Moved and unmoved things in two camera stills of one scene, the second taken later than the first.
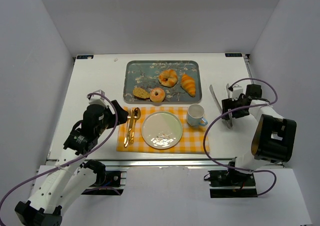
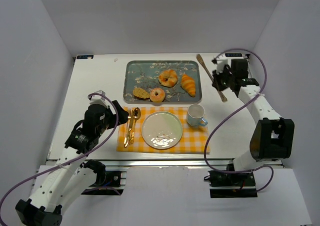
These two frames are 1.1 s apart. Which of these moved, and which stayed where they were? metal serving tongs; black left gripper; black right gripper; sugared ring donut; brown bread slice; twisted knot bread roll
Moved: black right gripper; metal serving tongs
Stayed: sugared ring donut; brown bread slice; twisted knot bread roll; black left gripper
